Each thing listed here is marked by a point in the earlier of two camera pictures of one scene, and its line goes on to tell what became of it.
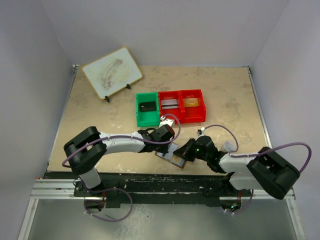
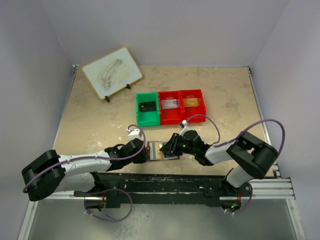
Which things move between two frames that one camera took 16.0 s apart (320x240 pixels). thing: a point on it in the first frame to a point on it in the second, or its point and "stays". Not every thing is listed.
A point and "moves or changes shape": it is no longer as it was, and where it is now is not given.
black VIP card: (147, 106) stays
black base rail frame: (135, 190) stays
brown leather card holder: (170, 157) moves or changes shape
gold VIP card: (191, 102) stays
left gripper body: (162, 148) to (139, 158)
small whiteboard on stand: (112, 72) stays
